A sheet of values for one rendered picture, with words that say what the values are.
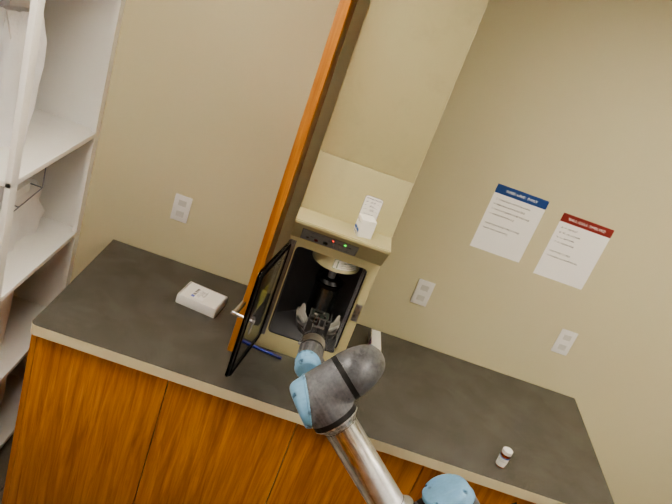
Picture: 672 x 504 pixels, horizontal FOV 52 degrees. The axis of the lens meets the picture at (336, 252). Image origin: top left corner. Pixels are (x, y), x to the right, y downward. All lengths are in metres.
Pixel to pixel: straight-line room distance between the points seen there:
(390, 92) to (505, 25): 0.60
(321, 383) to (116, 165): 1.56
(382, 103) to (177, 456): 1.39
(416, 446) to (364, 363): 0.81
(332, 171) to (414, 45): 0.46
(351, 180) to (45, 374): 1.21
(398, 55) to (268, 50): 0.64
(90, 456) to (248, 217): 1.06
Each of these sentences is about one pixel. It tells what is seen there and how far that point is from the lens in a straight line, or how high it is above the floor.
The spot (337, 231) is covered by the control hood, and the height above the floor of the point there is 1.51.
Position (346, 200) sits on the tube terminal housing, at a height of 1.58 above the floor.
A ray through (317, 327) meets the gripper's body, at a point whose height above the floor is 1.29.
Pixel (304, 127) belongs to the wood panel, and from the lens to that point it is 2.12.
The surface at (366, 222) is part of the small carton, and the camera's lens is 2.20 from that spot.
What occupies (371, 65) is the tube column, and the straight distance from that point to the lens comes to 2.16.
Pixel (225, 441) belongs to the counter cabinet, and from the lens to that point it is 2.48.
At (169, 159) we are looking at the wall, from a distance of 2.82.
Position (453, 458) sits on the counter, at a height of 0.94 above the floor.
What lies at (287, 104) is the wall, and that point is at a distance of 2.65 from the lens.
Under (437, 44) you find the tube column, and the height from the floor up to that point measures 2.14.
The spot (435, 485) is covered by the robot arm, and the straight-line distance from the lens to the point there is 1.82.
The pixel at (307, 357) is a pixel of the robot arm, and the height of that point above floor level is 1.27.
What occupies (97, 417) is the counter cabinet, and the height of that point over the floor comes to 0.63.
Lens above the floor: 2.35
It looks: 24 degrees down
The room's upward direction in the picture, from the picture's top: 21 degrees clockwise
